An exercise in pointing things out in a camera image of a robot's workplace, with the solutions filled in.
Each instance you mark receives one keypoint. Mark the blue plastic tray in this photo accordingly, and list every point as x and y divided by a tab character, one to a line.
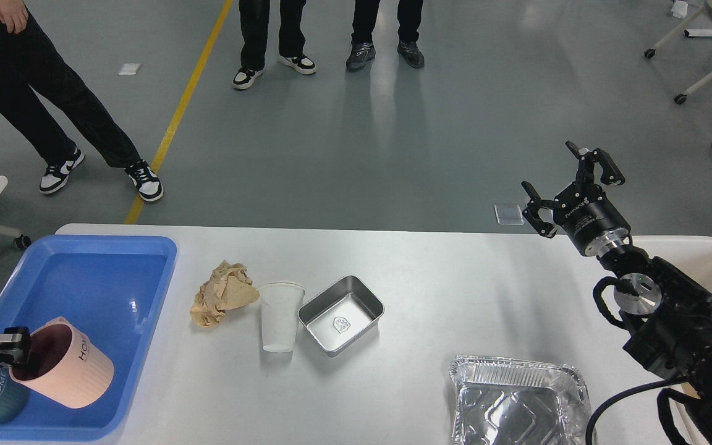
112	288

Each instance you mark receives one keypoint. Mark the person in beige top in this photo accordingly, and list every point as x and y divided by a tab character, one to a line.
31	70

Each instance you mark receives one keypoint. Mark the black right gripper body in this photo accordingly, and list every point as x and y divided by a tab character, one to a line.
589	219

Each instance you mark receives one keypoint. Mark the crumpled brown paper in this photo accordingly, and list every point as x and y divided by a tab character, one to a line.
227	288

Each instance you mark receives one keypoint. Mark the aluminium foil tray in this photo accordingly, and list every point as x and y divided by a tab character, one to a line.
502	400

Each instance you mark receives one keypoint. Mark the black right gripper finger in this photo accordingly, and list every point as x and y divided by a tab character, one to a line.
584	182
532	211

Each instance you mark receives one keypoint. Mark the stainless steel rectangular container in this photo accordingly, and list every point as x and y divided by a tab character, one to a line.
340	314

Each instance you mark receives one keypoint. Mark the white paper cup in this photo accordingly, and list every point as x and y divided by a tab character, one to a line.
280	304

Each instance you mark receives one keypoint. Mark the pink ribbed mug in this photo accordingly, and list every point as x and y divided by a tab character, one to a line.
65	366

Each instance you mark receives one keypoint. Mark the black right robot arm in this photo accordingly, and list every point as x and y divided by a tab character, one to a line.
667	315

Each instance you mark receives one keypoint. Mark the clear floor plate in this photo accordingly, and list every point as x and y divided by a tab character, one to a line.
510	215

